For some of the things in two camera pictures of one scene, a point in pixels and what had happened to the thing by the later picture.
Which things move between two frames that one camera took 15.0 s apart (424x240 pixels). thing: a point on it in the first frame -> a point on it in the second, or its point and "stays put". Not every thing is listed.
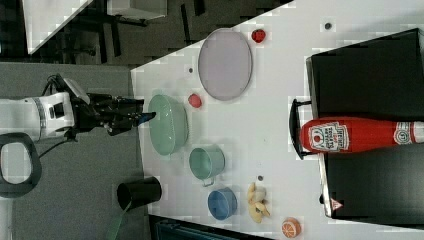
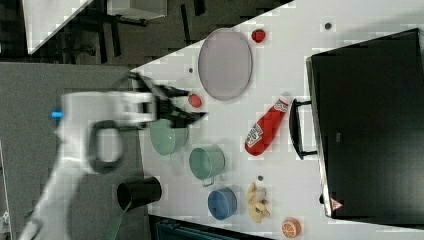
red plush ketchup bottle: [328, 134] -> [266, 128]
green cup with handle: [206, 162] stays put
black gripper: [105, 111] -> [167, 110]
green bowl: [169, 127] stays put
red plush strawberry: [258, 35] stays put
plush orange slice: [291, 227] stays put
